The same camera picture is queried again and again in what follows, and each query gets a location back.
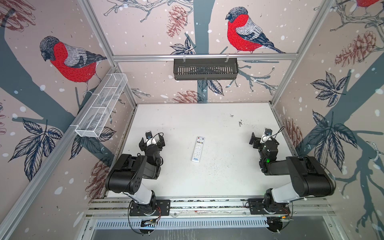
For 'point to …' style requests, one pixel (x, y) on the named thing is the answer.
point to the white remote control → (198, 149)
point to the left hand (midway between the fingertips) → (150, 135)
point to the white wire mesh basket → (90, 125)
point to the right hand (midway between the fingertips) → (261, 135)
